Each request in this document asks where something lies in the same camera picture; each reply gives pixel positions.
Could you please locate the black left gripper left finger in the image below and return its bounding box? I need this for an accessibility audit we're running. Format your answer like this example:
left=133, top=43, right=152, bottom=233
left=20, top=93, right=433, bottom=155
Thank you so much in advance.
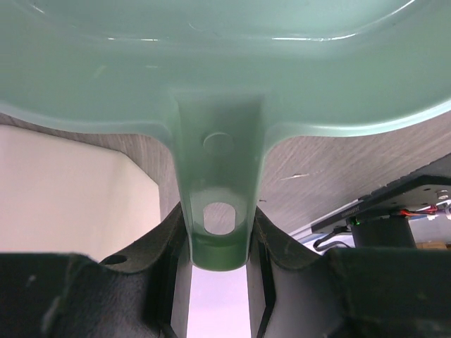
left=1, top=206, right=192, bottom=337

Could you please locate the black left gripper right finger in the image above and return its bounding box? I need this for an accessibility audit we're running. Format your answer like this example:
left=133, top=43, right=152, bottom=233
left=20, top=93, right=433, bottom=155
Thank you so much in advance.
left=246, top=211, right=450, bottom=337

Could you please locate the white translucent waste bin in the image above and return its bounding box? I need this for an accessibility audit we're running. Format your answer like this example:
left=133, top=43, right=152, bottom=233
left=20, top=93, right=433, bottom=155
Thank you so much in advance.
left=1, top=126, right=251, bottom=337

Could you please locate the green dustpan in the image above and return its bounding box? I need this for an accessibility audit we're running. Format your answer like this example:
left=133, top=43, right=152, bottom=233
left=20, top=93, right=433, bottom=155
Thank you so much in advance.
left=1, top=1, right=450, bottom=271

